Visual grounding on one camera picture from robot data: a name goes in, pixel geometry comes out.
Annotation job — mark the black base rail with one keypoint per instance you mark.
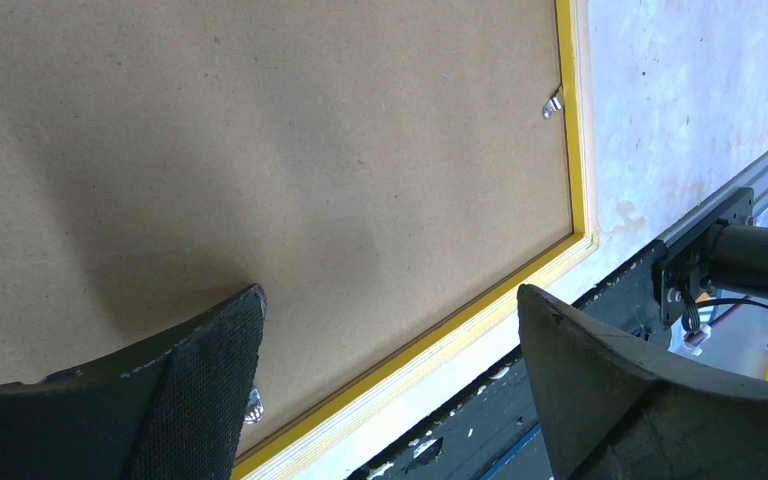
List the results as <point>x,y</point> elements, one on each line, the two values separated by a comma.
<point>490,430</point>

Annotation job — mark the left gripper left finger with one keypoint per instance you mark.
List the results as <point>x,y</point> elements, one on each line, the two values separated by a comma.
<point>171,406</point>

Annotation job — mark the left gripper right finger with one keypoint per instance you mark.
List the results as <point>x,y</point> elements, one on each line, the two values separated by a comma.
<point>613,406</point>

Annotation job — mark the brown backing board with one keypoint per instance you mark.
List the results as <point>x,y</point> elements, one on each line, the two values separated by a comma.
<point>373,165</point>

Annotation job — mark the wooden picture frame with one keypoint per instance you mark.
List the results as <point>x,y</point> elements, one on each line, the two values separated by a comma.
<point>579,166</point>

